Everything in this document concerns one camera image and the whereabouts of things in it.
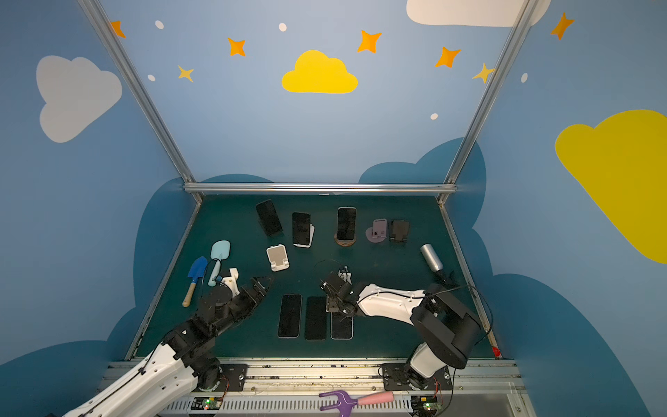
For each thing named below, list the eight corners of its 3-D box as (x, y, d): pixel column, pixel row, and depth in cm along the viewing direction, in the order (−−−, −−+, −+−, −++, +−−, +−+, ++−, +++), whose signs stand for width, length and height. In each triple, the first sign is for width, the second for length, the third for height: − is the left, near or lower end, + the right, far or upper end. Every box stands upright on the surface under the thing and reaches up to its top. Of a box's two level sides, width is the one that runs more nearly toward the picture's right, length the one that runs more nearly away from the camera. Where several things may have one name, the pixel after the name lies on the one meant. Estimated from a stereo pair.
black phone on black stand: (271, 240, 110) (264, 215, 97) (263, 229, 113) (255, 204, 101) (284, 234, 112) (278, 208, 99) (276, 223, 116) (269, 197, 103)
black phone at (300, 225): (294, 246, 107) (290, 224, 96) (296, 234, 111) (292, 211, 100) (310, 246, 107) (307, 224, 96) (311, 234, 111) (308, 212, 100)
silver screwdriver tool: (441, 283, 96) (444, 279, 94) (419, 248, 106) (421, 244, 104) (449, 280, 97) (452, 276, 95) (426, 246, 107) (428, 242, 104)
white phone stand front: (273, 274, 97) (269, 264, 91) (269, 257, 102) (265, 247, 96) (291, 268, 99) (288, 258, 93) (286, 252, 103) (283, 242, 98)
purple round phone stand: (366, 242, 109) (368, 227, 101) (365, 233, 112) (367, 218, 104) (384, 242, 109) (388, 227, 101) (382, 233, 112) (386, 218, 104)
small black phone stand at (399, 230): (390, 242, 109) (394, 228, 101) (388, 233, 112) (392, 219, 104) (406, 242, 109) (412, 228, 101) (404, 233, 112) (409, 219, 104)
